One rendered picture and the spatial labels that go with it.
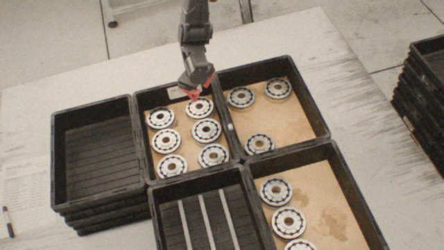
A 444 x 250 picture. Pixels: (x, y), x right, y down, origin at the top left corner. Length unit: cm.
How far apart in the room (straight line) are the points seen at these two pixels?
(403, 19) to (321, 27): 138
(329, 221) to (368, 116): 56
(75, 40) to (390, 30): 236
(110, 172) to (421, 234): 105
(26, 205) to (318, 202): 105
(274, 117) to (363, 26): 184
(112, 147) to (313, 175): 71
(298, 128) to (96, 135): 73
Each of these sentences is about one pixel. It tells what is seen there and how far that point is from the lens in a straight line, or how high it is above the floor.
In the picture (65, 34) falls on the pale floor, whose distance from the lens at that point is 350.
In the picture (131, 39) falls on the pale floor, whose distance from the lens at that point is 322.
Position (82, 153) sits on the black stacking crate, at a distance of 154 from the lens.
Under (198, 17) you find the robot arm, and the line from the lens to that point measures 105.
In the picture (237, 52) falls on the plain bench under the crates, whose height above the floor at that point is 70.
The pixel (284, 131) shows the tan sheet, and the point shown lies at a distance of 145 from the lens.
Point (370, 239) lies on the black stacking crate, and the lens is 126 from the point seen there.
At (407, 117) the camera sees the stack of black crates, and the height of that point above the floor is 20.
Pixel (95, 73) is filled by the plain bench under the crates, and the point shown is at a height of 70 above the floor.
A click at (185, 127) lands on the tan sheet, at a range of 149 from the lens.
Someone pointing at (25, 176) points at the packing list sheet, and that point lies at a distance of 176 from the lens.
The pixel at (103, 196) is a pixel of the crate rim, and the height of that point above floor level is 93.
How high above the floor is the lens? 200
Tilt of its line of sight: 53 degrees down
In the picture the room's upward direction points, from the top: 8 degrees counter-clockwise
